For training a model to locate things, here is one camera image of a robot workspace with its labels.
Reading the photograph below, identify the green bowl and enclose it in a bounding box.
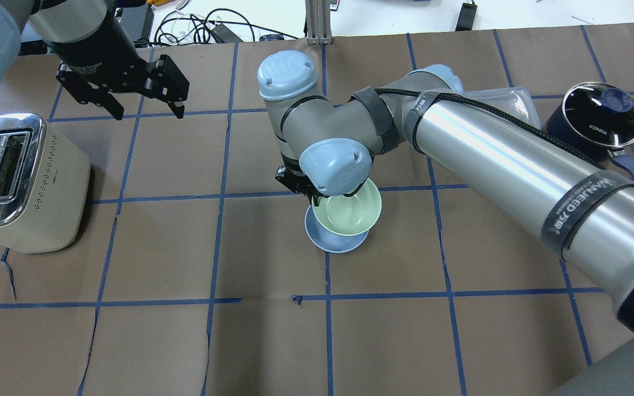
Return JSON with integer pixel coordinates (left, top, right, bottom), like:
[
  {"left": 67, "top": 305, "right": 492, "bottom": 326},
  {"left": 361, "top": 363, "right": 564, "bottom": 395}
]
[{"left": 311, "top": 178, "right": 382, "bottom": 237}]

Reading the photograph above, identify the black power brick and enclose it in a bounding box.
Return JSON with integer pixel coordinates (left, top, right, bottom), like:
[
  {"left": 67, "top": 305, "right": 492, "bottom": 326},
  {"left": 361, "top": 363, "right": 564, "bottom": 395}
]
[{"left": 119, "top": 3, "right": 154, "bottom": 45}]

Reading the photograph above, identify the blue pot with glass lid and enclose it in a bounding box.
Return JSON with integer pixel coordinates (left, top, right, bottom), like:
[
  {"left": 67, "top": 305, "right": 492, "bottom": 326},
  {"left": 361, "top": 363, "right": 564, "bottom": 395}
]
[{"left": 545, "top": 82, "right": 634, "bottom": 179}]

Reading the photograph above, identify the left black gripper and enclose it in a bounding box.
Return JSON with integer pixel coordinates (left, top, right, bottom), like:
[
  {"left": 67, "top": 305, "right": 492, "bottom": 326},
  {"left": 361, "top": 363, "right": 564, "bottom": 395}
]
[{"left": 53, "top": 11, "right": 190, "bottom": 120}]

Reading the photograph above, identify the cream steel toaster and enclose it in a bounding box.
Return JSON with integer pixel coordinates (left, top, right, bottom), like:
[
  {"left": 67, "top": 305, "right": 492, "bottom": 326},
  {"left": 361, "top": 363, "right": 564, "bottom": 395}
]
[{"left": 0, "top": 113, "right": 92, "bottom": 254}]

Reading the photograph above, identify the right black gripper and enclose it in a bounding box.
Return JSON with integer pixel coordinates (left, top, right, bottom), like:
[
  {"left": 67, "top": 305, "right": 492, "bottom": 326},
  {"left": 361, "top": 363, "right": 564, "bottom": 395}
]
[{"left": 275, "top": 163, "right": 324, "bottom": 205}]

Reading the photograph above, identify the aluminium frame post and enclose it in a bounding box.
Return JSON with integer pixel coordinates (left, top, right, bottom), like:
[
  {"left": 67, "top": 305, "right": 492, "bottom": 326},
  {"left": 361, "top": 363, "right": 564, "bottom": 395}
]
[{"left": 305, "top": 0, "right": 333, "bottom": 46}]

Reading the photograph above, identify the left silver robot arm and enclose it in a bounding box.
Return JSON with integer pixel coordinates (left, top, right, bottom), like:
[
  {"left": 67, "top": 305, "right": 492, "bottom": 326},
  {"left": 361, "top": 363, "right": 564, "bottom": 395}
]
[{"left": 0, "top": 1, "right": 190, "bottom": 120}]

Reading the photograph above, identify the clear plastic food container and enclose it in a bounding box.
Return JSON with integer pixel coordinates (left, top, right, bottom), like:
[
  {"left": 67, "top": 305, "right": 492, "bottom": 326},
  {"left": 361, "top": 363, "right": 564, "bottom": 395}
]
[{"left": 463, "top": 87, "right": 543, "bottom": 129}]

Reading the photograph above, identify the black power adapter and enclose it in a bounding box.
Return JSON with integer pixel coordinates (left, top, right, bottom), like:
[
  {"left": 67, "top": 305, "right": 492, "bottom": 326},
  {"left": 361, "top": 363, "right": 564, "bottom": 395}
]
[{"left": 455, "top": 1, "right": 478, "bottom": 31}]

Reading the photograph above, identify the blue bowl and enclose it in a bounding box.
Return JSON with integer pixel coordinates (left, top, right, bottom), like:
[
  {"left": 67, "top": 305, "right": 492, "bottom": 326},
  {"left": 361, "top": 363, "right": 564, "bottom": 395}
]
[{"left": 304, "top": 206, "right": 370, "bottom": 254}]

